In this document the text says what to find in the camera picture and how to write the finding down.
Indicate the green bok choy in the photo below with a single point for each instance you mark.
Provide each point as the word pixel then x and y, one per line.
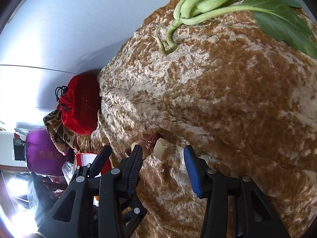
pixel 275 17

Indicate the red velvet drawstring pouch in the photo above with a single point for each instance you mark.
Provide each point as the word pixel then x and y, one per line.
pixel 80 103

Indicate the purple fabric bag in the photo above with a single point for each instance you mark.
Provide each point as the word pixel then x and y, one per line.
pixel 42 157

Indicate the red jujube date right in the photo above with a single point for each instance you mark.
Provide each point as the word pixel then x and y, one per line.
pixel 151 140

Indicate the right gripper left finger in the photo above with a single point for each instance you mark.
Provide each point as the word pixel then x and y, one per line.
pixel 130 168

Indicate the red jujube date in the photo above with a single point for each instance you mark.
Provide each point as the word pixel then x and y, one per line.
pixel 128 152
pixel 151 140

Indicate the red jujube date left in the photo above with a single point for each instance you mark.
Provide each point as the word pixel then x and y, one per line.
pixel 128 152

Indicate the golden brown velvet blanket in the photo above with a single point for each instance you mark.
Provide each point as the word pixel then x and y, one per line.
pixel 245 102

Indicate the black monitor screen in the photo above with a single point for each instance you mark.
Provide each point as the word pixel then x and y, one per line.
pixel 18 148

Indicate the pale ginger piece lower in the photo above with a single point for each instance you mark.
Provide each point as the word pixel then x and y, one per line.
pixel 162 149

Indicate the red white shallow box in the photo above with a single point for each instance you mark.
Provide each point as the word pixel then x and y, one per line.
pixel 83 159

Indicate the brown floral patterned cloth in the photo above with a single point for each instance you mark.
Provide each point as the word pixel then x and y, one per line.
pixel 62 137

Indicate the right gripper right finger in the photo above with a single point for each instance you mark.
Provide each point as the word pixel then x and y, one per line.
pixel 197 171

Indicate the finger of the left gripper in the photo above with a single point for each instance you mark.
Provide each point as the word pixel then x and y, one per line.
pixel 98 171

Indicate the clear plastic bag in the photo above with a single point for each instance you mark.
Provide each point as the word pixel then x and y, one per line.
pixel 68 171

